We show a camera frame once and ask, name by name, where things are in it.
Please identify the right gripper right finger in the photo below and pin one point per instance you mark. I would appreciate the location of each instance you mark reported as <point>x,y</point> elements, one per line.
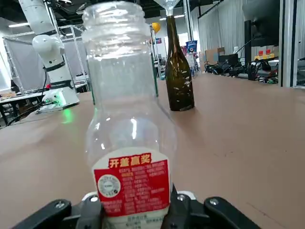
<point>202,217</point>

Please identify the black monitor stand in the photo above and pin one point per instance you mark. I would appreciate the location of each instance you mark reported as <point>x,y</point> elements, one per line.
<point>247,47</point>

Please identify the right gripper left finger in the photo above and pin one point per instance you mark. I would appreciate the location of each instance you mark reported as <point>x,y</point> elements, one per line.
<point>59,214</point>

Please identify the dark glass bottle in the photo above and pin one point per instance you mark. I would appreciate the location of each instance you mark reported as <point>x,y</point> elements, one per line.
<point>179,83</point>

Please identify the aluminium frame post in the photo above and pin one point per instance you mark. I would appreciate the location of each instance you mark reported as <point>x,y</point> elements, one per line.
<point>288,47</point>

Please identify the clear plastic drink bottle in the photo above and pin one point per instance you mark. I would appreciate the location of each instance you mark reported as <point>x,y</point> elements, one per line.
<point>124,107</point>

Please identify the clear glass funnel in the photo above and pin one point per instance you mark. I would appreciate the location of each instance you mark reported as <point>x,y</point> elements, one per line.
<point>169,6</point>

